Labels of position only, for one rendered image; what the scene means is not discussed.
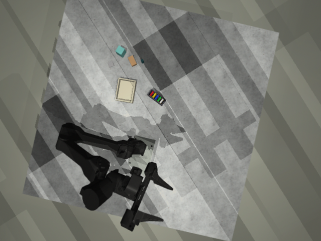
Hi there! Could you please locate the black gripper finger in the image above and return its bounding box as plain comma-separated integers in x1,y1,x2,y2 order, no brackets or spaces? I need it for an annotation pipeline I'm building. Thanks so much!
132,210,164,226
152,168,173,191

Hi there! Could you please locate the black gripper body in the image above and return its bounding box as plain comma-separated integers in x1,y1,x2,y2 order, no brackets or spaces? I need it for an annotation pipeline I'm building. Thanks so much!
116,162,158,232

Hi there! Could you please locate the beige rectangular tray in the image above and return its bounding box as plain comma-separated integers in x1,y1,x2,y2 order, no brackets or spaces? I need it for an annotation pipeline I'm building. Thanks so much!
115,78,137,104

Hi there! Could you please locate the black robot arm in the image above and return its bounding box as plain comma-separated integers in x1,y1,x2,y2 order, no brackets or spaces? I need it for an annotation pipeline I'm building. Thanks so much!
55,122,147,211

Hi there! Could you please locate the teal cube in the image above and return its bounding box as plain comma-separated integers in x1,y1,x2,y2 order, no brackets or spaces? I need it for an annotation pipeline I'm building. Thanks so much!
115,45,126,58

